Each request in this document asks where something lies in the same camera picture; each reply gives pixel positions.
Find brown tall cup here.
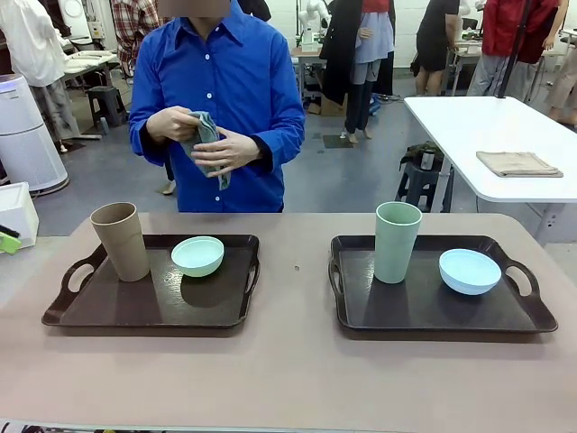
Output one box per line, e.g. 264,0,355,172
89,201,151,283

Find light green bowl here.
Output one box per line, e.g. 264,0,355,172
170,235,225,279

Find teal cloth mat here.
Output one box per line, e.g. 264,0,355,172
179,110,232,191

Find tan cloth mat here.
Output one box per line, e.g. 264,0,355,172
476,151,564,179

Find person's left forearm blue sleeve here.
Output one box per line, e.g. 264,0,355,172
252,119,307,167

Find person's right forearm blue sleeve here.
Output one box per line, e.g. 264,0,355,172
129,110,169,168

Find dark brown serving tray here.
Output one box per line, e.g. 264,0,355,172
41,233,261,327
327,234,559,335

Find person's right hand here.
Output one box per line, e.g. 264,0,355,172
145,106,200,143

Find person's left hand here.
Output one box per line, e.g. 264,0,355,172
189,127,264,178

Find white foam box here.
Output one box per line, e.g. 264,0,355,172
0,181,40,253

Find white cylindrical air purifier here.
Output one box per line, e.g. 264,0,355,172
0,75,71,196

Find black plastic step stool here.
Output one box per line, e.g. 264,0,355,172
87,85,128,128
395,160,454,214

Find background workbench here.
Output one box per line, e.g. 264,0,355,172
62,49,118,87

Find person in white shirt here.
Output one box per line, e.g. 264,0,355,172
0,0,81,152

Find person in plaid shirt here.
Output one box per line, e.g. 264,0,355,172
110,0,162,78

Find person in blue shirt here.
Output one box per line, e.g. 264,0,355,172
128,0,307,214

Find background desk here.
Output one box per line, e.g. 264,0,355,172
290,44,326,106

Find cardboard box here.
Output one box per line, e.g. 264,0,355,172
320,92,349,116

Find dressed mannequin with black coat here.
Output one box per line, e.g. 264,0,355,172
322,0,397,144

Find light green tall cup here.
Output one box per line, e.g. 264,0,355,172
373,200,424,285

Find dark green bundle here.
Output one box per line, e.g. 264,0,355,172
399,141,445,171

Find white table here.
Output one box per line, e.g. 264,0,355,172
403,95,577,248

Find light blue bowl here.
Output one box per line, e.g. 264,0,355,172
438,248,503,297

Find person in black dress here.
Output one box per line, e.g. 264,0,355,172
410,0,462,97

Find black pole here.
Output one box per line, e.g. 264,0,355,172
495,0,532,99

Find person in red shirt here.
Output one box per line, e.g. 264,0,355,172
466,0,563,103

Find person in beige trousers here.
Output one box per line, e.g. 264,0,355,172
543,0,577,124

